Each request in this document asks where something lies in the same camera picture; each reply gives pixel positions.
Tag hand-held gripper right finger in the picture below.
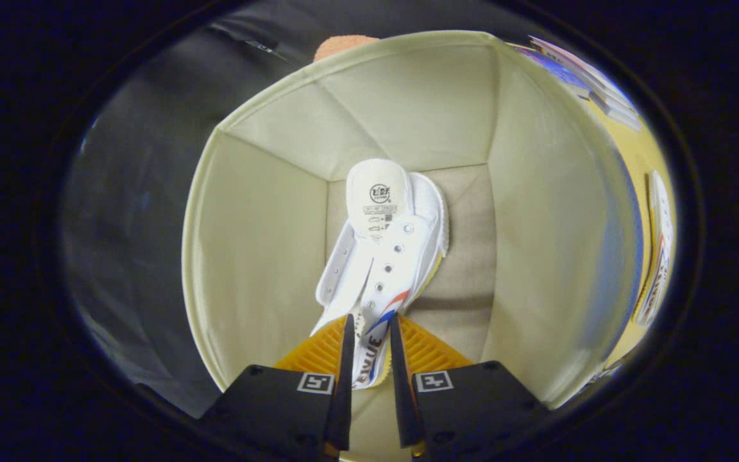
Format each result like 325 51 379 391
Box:
387 313 551 462

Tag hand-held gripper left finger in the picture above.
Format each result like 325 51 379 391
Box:
198 314 356 462

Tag white canvas shoe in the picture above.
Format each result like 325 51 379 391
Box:
310 158 450 390
631 170 675 328

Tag white fabric storage box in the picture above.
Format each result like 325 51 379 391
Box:
182 30 645 462

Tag pink oval sponge pad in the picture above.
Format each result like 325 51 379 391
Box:
314 35 380 63

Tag stack of pink white books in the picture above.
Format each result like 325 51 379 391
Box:
529 35 643 131

